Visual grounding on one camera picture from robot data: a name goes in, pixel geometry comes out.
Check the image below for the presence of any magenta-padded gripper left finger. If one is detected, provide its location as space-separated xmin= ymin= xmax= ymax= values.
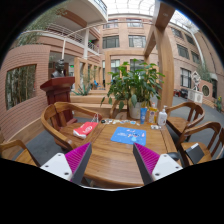
xmin=41 ymin=143 xmax=92 ymax=185

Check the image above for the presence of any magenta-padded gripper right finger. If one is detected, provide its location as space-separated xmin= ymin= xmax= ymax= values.
xmin=133 ymin=143 xmax=182 ymax=185

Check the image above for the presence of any black mouse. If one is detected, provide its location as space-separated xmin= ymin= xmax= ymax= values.
xmin=168 ymin=152 xmax=180 ymax=161

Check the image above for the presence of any blue mouse pad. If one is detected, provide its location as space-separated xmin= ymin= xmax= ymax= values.
xmin=111 ymin=127 xmax=146 ymax=145

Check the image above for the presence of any black box on chair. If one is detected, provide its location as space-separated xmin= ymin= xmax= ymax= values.
xmin=186 ymin=143 xmax=204 ymax=164

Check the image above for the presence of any wooden chair near left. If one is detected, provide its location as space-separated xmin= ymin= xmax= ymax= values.
xmin=0 ymin=131 xmax=40 ymax=167

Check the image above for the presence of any wooden armchair left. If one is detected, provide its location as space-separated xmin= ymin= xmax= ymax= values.
xmin=41 ymin=102 xmax=102 ymax=151

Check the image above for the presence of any wooden armchair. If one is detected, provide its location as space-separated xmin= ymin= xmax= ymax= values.
xmin=41 ymin=102 xmax=102 ymax=151
xmin=165 ymin=102 xmax=205 ymax=136
xmin=176 ymin=121 xmax=224 ymax=167

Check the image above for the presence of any white pump bottle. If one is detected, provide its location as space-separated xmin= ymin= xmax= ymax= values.
xmin=157 ymin=106 xmax=167 ymax=126

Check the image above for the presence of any yellow bottle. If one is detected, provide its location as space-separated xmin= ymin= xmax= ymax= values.
xmin=148 ymin=103 xmax=157 ymax=124

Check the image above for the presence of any blue tube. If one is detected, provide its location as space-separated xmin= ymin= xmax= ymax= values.
xmin=140 ymin=107 xmax=148 ymax=124

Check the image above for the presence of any white plant pot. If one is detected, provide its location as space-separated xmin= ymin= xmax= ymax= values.
xmin=129 ymin=102 xmax=142 ymax=119

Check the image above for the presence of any wooden armchair right far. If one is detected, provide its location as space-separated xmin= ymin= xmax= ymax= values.
xmin=165 ymin=102 xmax=205 ymax=136

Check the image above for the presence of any wooden armchair right near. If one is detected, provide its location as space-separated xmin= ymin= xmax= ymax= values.
xmin=176 ymin=121 xmax=224 ymax=167

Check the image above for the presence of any green potted plant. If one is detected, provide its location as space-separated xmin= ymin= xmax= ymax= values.
xmin=107 ymin=62 xmax=165 ymax=110

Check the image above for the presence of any dark bust statue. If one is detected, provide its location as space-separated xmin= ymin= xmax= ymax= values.
xmin=51 ymin=59 xmax=64 ymax=78

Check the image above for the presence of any wooden pillar structure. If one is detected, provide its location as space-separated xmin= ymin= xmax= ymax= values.
xmin=143 ymin=0 xmax=175 ymax=110

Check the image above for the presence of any dark red wooden pedestal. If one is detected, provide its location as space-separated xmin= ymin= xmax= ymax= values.
xmin=40 ymin=77 xmax=77 ymax=128

